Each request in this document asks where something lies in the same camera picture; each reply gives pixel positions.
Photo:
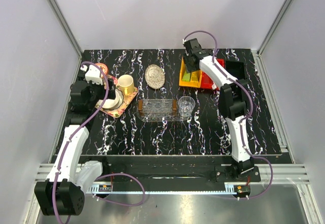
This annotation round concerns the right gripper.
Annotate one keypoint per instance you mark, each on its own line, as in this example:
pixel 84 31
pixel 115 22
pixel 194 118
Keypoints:
pixel 188 68

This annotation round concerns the clear toothbrush holder rack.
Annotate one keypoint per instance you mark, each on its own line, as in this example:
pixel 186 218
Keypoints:
pixel 154 108

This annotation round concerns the yellow bin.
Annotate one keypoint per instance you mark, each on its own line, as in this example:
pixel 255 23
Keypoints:
pixel 188 84

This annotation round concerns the yellow toothpaste tube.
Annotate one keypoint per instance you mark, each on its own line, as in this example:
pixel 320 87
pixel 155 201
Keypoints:
pixel 195 76

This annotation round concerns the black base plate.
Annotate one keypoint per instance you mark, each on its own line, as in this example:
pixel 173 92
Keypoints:
pixel 217 168

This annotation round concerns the clear acrylic tray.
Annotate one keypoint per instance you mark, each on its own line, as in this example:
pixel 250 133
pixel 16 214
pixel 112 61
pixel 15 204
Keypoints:
pixel 176 118

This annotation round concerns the black bin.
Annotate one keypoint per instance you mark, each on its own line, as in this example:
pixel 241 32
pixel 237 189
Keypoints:
pixel 236 69

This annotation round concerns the orange patterned bowl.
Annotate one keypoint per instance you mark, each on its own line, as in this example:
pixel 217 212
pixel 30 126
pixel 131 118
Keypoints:
pixel 103 67

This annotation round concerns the clear glass tumbler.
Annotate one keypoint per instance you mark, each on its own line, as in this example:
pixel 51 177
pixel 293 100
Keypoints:
pixel 186 106

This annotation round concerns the white scalloped bowl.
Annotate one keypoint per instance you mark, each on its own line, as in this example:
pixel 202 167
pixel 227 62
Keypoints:
pixel 114 104

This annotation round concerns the yellow mug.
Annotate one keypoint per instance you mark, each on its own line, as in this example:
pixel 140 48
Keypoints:
pixel 126 84

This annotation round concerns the speckled saucer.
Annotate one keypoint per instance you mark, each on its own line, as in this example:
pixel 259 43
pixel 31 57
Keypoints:
pixel 155 77

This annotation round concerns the green toothpaste tube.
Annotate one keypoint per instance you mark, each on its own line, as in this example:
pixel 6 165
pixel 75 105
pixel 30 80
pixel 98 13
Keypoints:
pixel 186 77

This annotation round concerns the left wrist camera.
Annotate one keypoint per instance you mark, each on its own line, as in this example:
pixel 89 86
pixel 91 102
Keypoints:
pixel 92 74

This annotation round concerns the aluminium rail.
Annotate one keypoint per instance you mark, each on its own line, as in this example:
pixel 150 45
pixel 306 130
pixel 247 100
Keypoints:
pixel 214 184

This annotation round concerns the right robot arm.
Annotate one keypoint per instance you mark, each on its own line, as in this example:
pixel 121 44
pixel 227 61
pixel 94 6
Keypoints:
pixel 235 104

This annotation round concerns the red bin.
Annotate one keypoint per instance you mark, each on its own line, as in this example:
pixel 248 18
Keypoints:
pixel 206 81

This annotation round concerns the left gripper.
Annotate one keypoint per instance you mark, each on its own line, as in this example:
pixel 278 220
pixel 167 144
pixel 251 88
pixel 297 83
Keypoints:
pixel 110 92

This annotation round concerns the floral serving tray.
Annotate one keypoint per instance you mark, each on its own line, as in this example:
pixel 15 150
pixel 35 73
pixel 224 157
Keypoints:
pixel 124 100

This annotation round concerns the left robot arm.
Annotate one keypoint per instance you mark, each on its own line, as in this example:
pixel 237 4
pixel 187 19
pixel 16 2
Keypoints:
pixel 64 189

